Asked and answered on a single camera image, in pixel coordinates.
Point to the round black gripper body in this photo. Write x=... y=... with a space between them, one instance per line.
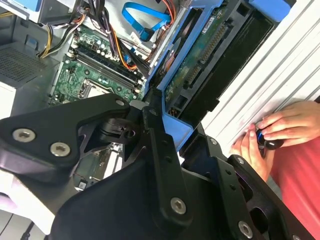
x=112 y=212

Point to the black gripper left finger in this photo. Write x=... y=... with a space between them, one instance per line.
x=50 y=125

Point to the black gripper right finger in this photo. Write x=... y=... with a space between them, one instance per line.
x=230 y=187

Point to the hard disk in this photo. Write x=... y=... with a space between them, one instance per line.
x=200 y=62

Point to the person's left hand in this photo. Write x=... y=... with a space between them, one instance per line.
x=250 y=150

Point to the person's right hand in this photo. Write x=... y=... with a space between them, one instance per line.
x=295 y=120

